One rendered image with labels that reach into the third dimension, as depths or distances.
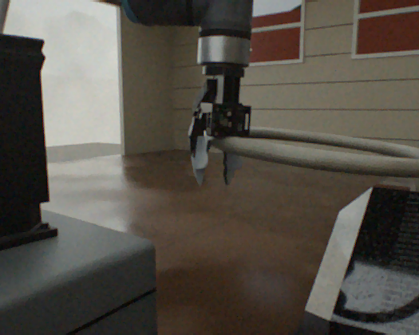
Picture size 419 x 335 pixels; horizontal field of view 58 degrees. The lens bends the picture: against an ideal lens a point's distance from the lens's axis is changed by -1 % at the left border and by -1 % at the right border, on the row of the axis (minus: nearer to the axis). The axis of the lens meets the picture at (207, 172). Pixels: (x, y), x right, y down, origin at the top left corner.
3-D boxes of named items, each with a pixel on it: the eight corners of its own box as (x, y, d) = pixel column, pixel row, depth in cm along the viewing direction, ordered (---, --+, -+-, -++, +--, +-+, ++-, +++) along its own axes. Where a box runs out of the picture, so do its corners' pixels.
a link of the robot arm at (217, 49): (192, 41, 68) (241, 46, 71) (191, 68, 69) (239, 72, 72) (208, 33, 60) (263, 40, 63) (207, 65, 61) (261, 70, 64)
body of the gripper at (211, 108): (208, 139, 63) (212, 64, 60) (193, 134, 71) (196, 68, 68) (251, 140, 65) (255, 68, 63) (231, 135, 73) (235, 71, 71)
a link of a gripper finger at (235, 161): (235, 191, 68) (229, 139, 66) (223, 183, 73) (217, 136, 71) (251, 187, 69) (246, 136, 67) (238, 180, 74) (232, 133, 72)
